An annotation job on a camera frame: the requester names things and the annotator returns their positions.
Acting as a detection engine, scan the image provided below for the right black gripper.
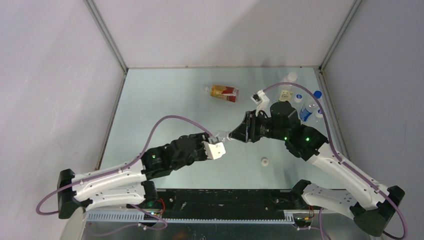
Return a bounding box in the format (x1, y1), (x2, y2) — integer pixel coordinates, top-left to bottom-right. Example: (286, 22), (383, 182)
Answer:
(228, 110), (286, 144)

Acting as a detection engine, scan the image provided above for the orange red label bottle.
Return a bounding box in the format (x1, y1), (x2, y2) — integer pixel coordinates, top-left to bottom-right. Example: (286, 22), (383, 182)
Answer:
(204, 84), (239, 103)

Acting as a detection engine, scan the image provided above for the blue white bottle cap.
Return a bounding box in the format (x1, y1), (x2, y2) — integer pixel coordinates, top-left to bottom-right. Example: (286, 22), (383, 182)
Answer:
(293, 94), (303, 103)

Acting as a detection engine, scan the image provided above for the clear crushed plastic bottle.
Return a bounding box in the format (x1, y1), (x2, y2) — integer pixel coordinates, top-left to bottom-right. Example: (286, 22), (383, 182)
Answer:
(292, 94), (303, 112)

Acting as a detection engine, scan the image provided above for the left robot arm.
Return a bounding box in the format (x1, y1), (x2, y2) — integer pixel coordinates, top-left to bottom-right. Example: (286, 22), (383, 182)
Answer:
(57, 132), (226, 219)

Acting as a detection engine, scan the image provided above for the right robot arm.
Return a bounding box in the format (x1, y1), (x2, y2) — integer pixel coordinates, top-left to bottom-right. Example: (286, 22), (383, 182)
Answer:
(228, 101), (405, 237)

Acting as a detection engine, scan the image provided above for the clear bottle yellow label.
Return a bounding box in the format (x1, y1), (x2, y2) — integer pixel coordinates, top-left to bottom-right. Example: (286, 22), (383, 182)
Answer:
(278, 72), (298, 102)

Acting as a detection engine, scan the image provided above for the blue label water bottle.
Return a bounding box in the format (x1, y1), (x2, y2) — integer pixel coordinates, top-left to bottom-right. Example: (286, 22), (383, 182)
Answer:
(299, 97), (318, 122)

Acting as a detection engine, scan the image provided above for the clear bottle white cap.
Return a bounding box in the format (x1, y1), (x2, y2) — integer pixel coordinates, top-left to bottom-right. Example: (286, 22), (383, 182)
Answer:
(314, 109), (325, 125)

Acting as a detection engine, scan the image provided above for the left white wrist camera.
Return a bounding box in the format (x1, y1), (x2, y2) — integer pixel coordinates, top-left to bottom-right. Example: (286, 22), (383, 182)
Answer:
(202, 141), (226, 160)

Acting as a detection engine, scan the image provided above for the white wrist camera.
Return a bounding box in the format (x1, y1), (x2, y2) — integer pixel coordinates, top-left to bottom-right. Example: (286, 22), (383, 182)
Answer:
(202, 141), (226, 160)
(250, 90), (270, 117)

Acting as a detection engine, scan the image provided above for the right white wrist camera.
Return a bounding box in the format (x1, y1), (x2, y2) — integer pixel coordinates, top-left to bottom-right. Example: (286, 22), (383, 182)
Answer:
(250, 90), (270, 117)

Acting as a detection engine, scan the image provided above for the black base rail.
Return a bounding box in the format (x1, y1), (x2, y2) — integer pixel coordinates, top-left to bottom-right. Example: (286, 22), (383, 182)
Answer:
(139, 188), (312, 221)

